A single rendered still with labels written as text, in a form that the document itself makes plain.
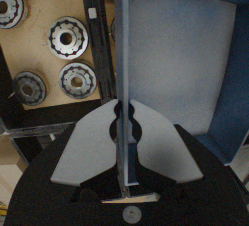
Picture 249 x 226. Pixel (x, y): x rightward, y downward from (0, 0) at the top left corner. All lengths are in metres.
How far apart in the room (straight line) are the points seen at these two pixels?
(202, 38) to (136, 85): 0.10
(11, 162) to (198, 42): 0.65
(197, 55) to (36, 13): 0.38
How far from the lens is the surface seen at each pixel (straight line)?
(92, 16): 0.29
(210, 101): 0.23
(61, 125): 0.39
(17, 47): 0.47
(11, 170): 0.68
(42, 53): 0.44
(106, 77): 0.31
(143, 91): 0.18
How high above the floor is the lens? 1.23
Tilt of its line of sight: 62 degrees down
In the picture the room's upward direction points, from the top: 167 degrees clockwise
